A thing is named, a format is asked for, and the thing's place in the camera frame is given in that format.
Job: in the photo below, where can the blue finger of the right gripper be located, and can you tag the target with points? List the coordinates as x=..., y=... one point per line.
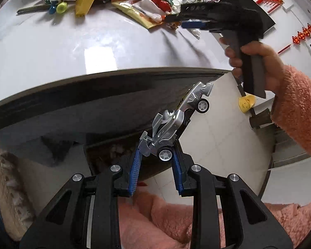
x=193, y=25

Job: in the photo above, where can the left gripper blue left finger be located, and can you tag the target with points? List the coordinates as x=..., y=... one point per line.
x=134, y=172

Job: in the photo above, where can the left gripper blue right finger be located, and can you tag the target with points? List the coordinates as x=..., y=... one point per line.
x=177, y=173

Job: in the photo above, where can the yellow snack bag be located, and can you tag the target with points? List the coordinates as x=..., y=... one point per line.
x=145, y=12

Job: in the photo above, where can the silver toy race car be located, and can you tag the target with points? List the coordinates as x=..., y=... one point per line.
x=167, y=127

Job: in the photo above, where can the pink fleece right forearm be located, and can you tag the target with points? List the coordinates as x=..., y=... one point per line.
x=291, y=110

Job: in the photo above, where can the cardboard trash box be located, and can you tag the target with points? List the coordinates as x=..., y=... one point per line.
x=104, y=154

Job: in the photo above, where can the person's right hand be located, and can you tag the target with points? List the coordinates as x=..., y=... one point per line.
x=259, y=66

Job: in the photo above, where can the pink fleece legs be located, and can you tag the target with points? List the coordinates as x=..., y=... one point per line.
x=147, y=221

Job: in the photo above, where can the yellow smiley slipper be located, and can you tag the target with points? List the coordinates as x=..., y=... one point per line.
x=246, y=102

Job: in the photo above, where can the yellow toy block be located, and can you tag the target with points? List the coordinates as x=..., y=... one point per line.
x=82, y=7

